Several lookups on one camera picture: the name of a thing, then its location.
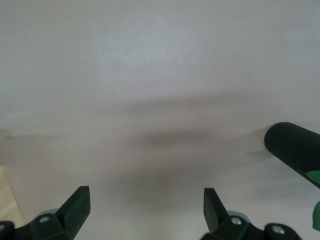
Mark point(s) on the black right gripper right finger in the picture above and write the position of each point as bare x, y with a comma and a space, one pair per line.
215, 212

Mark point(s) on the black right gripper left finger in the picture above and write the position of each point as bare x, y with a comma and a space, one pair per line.
72, 212

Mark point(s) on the light wooden drawer cabinet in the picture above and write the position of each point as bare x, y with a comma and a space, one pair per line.
7, 197

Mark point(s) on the black ribbed vase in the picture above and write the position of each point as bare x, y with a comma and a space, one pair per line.
290, 145

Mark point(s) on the artificial red rose green leaves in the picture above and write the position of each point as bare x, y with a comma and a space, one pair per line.
315, 176

